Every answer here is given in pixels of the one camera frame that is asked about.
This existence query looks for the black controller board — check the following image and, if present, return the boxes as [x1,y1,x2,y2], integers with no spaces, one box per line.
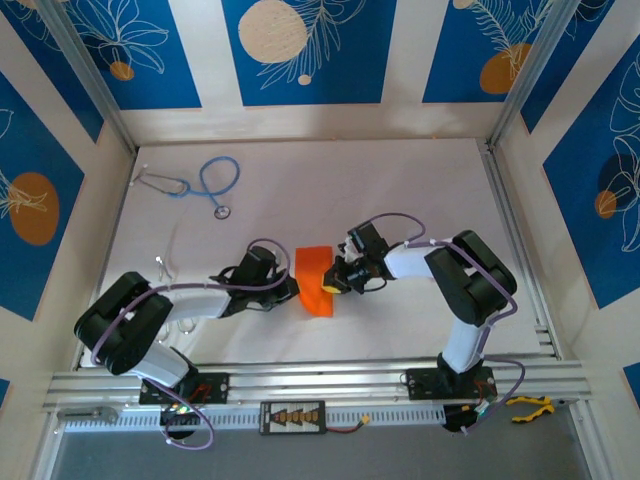
[442,403,501,435]
[158,403,202,427]

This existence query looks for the aluminium corner post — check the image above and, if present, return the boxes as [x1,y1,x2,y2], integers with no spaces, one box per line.
[34,0,140,157]
[485,0,619,151]

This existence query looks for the blue stethoscope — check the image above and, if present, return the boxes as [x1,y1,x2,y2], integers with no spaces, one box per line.
[130,156,242,221]

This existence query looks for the yellow and black pliers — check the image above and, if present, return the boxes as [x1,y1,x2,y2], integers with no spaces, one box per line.
[505,394,555,425]

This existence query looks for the aluminium side rail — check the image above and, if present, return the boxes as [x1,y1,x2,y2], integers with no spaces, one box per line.
[477,139,560,359]

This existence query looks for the aluminium front rail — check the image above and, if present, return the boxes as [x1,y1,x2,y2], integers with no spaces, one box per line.
[42,355,594,415]

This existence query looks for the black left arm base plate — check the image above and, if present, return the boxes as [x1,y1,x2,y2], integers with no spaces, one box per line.
[138,372,231,405]

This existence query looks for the orange cloth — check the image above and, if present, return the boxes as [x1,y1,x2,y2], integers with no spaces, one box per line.
[293,245,335,319]

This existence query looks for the slotted grey cable duct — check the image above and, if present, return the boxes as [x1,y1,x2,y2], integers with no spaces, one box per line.
[59,404,446,434]

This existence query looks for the red wire with yellow plug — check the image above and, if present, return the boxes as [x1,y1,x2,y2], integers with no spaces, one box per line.
[325,414,374,434]

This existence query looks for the thin metal clip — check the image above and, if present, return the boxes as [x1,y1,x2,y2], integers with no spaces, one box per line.
[154,255,180,280]

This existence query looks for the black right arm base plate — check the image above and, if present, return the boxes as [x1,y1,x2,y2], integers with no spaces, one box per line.
[405,367,497,401]

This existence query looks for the black power distribution board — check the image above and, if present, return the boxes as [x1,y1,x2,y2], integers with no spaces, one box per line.
[259,399,327,435]

